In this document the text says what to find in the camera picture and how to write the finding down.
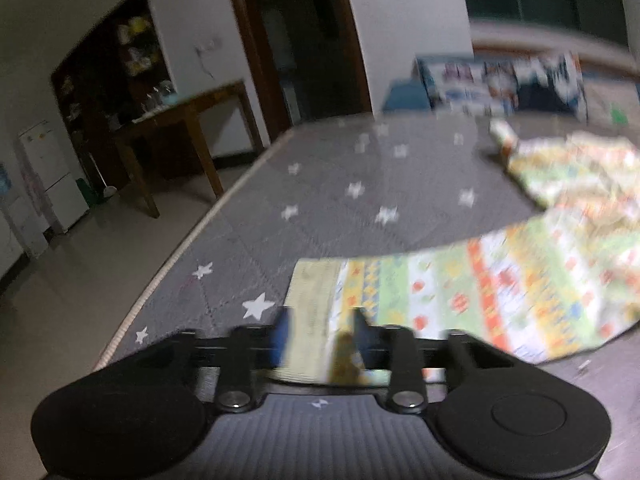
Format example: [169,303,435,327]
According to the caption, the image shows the dark wooden table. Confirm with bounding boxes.
[112,79,265,219]

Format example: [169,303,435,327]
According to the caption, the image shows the blue sofa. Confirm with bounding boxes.
[383,70,639,128]

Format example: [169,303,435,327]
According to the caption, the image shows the white refrigerator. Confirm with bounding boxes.
[16,120,89,233]

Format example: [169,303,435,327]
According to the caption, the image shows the colourful patterned garment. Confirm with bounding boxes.
[279,120,639,386]

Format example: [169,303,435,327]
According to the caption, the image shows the grey star-patterned mat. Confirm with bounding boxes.
[101,113,639,479]

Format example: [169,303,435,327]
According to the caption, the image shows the patterned printed cushion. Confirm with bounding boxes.
[416,52,588,120]

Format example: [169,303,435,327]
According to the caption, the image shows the dark wooden doorway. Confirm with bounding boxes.
[231,0,372,140]

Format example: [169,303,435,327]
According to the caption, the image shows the dark wall shelf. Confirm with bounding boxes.
[51,0,171,204]

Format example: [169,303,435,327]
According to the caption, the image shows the dark navy cushion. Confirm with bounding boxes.
[516,82,574,115]

